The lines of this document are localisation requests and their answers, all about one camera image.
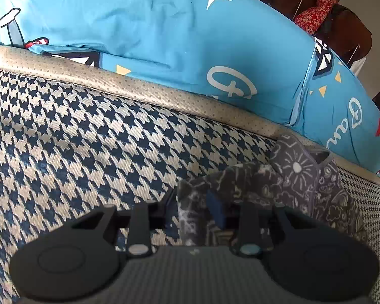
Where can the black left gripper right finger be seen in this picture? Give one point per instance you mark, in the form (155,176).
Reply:
(255,231)

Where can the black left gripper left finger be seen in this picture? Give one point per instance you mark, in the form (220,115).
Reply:
(95,234)

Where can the grey patterned fleece garment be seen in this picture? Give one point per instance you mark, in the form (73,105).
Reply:
(305,179)

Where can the houndstooth sofa cushion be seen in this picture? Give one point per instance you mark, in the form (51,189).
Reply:
(74,138)

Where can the white tablecloth table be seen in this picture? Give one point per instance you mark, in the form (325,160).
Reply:
(357,66)

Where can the blue cartoon print pillow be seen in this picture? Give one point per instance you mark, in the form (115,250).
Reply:
(242,52)

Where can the red floral cloth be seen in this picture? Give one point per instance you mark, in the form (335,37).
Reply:
(311,19)

